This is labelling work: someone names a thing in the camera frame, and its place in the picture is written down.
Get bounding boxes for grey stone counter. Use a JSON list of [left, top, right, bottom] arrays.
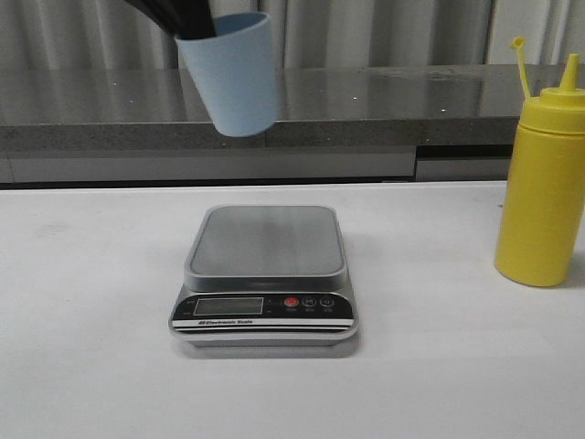
[[1, 65, 523, 188]]

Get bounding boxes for light blue plastic cup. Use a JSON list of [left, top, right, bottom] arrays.
[[175, 12, 280, 137]]

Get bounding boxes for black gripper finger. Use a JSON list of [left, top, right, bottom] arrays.
[[125, 0, 217, 39]]

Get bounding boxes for silver digital kitchen scale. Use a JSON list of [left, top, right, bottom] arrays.
[[168, 205, 359, 348]]

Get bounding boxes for yellow squeeze bottle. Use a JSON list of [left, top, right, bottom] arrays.
[[495, 37, 584, 287]]

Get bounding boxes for grey curtain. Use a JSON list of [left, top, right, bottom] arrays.
[[1, 1, 584, 71]]

